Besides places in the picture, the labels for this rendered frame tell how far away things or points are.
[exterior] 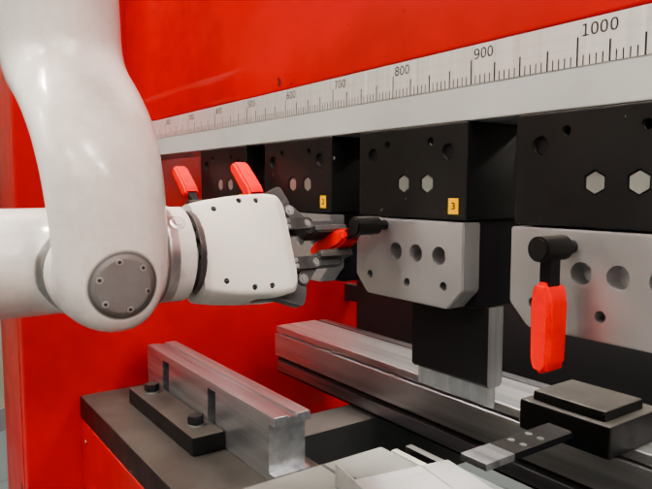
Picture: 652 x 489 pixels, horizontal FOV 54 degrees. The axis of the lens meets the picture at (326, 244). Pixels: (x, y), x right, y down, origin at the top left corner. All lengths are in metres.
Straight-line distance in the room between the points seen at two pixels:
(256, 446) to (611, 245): 0.63
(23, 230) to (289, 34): 0.43
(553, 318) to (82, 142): 0.34
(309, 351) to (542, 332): 0.86
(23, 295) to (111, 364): 0.88
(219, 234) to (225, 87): 0.41
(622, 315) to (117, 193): 0.35
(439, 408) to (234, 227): 0.55
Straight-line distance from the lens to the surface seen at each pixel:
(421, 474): 0.67
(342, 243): 0.64
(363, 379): 1.16
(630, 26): 0.49
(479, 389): 0.63
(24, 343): 1.33
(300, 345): 1.31
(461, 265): 0.56
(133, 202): 0.44
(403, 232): 0.61
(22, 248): 0.50
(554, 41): 0.52
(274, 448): 0.93
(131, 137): 0.45
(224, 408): 1.04
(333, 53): 0.73
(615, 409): 0.81
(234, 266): 0.57
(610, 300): 0.48
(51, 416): 1.38
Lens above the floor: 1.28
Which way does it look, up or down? 5 degrees down
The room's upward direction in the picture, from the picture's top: straight up
